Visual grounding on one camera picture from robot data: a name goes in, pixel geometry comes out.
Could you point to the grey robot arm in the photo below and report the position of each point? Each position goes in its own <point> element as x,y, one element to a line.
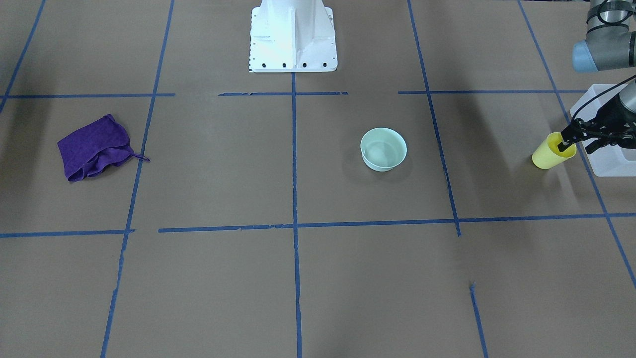
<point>608,45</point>

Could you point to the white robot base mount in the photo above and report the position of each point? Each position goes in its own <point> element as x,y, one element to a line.
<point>292,36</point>

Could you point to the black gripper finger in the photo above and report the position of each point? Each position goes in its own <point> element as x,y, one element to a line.
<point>568,138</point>
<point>598,143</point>

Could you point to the purple microfiber cloth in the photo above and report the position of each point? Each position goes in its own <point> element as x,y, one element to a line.
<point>89,151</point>

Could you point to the yellow plastic cup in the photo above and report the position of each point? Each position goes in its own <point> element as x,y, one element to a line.
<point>548,155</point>

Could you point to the mint green bowl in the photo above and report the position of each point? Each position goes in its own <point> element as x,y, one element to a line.
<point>382,149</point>

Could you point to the translucent white plastic bin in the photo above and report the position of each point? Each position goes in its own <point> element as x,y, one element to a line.
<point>609,161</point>

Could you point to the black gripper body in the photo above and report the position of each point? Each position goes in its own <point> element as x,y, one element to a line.
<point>607,119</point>

